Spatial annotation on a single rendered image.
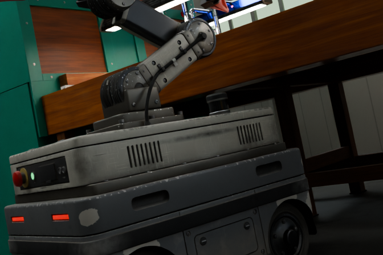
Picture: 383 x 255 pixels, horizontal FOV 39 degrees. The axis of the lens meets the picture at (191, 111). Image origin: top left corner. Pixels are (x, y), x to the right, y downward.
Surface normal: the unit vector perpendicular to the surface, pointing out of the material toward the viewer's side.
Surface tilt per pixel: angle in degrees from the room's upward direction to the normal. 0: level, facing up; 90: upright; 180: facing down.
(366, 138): 90
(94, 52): 90
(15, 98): 90
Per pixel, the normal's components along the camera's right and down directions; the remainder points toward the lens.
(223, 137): 0.61, -0.17
